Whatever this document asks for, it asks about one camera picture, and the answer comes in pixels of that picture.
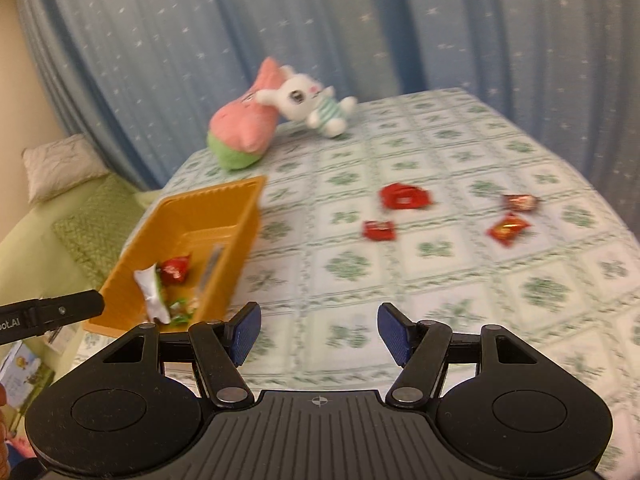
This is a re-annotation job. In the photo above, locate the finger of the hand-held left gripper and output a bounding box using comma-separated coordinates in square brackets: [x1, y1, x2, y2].
[54, 289, 107, 330]

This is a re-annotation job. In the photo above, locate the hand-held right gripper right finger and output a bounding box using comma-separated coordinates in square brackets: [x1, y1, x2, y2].
[377, 302, 547, 409]

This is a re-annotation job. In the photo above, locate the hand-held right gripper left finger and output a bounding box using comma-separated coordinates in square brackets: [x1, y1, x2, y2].
[95, 301, 263, 409]

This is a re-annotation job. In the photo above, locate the white green snack packet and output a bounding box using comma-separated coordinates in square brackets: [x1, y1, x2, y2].
[133, 266, 171, 323]

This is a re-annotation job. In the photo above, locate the green candy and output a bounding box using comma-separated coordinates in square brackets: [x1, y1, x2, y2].
[167, 297, 196, 323]

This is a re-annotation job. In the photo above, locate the red snack packet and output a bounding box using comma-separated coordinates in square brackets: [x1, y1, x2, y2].
[159, 255, 193, 285]

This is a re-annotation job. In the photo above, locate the orange plastic tray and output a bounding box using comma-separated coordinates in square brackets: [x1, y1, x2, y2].
[82, 176, 268, 336]

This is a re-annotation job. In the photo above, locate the colourful picture book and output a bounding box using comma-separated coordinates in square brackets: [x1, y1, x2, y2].
[0, 340, 56, 428]

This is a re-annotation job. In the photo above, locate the light green sofa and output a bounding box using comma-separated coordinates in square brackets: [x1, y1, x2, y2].
[0, 170, 166, 361]

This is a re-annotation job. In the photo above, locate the green zigzag pillow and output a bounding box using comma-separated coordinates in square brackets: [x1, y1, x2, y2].
[52, 176, 151, 291]

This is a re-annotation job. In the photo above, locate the green floral checked tablecloth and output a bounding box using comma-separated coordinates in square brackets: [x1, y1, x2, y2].
[75, 87, 640, 476]

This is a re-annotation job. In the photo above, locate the small red wrapped candy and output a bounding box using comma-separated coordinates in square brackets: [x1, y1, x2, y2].
[362, 220, 397, 242]

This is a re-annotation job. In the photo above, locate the large red wrapped candy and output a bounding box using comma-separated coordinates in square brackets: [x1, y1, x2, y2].
[378, 182, 432, 210]

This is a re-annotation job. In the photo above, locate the beige embroidered pillow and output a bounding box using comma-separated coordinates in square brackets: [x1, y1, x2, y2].
[22, 134, 108, 205]

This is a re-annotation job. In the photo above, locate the orange red wrapped candy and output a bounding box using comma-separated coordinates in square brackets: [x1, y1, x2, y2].
[486, 213, 531, 247]

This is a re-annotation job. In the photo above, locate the dark red twisted candy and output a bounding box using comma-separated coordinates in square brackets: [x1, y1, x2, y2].
[502, 193, 541, 213]

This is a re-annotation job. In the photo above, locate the pink star plush toy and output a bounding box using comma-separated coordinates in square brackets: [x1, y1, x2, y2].
[206, 56, 288, 171]

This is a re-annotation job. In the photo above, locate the white rabbit plush toy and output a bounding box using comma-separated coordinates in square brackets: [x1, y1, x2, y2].
[256, 65, 358, 139]

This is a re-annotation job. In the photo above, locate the blue star-print curtain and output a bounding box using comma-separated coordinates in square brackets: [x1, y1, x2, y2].
[12, 0, 640, 241]

